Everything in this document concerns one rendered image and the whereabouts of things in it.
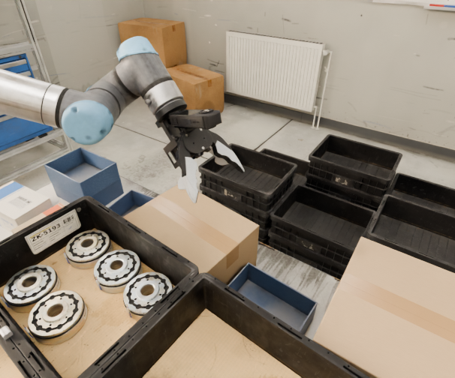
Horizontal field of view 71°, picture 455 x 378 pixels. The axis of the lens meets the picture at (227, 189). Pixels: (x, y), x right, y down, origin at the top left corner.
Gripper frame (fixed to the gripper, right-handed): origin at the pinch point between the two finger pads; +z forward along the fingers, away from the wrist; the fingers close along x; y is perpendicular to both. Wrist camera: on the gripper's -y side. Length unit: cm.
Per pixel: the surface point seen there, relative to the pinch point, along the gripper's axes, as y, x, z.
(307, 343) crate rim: -12.6, 11.2, 28.1
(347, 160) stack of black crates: 49, -120, 27
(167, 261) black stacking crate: 12.6, 14.0, 7.6
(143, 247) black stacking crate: 18.8, 14.6, 2.9
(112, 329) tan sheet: 17.5, 29.2, 13.0
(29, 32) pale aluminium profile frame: 154, -44, -146
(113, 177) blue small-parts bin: 57, -3, -21
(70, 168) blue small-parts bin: 71, 3, -33
